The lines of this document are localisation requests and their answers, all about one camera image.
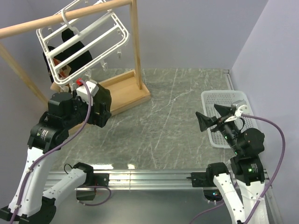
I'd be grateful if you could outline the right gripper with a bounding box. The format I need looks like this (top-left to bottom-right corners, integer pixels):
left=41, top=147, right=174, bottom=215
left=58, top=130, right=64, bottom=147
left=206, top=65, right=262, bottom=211
left=195, top=103, right=243, bottom=154

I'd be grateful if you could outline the patterned striped underwear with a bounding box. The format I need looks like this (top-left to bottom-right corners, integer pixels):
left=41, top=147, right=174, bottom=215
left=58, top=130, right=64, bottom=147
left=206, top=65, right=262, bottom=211
left=50, top=58, right=71, bottom=92

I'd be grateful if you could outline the white plastic clip hanger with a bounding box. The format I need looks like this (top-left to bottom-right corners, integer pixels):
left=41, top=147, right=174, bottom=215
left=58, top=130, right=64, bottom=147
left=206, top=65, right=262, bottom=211
left=36, top=0, right=130, bottom=90

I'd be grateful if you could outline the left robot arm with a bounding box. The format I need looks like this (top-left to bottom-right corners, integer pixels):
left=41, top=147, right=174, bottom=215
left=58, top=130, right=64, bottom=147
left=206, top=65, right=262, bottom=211
left=0, top=81, right=112, bottom=224

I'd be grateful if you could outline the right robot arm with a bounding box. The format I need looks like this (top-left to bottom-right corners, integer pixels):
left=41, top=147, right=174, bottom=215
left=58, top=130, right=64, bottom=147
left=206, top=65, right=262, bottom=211
left=195, top=101, right=269, bottom=224

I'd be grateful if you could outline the black hanging garment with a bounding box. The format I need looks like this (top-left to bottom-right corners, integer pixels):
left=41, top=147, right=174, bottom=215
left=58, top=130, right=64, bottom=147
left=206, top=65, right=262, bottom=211
left=42, top=29, right=93, bottom=84

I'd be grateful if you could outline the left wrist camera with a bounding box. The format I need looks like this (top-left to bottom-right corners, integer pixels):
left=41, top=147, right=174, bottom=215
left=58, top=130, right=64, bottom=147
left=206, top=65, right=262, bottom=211
left=76, top=80, right=99, bottom=106

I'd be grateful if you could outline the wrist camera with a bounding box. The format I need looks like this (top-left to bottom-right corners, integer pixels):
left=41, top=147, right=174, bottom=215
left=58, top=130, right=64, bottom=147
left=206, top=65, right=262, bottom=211
left=76, top=80, right=99, bottom=106
left=225, top=100, right=250, bottom=123

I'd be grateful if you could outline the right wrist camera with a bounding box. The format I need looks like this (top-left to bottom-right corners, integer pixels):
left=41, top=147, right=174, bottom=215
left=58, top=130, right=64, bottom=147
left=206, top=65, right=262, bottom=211
left=225, top=100, right=250, bottom=123

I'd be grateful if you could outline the wooden drying rack frame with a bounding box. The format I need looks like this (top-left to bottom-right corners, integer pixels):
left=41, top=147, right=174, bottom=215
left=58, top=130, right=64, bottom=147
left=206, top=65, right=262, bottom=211
left=0, top=0, right=150, bottom=116

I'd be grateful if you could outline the aluminium mounting rail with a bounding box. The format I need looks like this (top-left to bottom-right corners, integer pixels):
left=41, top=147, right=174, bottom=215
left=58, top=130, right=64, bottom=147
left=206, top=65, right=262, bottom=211
left=42, top=169, right=273, bottom=224

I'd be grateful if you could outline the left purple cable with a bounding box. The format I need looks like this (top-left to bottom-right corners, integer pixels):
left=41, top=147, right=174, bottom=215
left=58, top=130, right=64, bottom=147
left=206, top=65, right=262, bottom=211
left=9, top=80, right=112, bottom=222

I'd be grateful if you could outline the purple cable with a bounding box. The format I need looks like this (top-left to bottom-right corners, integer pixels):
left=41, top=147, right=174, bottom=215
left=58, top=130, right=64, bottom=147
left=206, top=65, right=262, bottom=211
left=189, top=113, right=286, bottom=224
left=9, top=80, right=112, bottom=222

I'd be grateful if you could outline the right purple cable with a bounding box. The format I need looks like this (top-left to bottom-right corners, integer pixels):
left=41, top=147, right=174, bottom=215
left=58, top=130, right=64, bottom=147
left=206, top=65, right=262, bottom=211
left=189, top=113, right=286, bottom=224

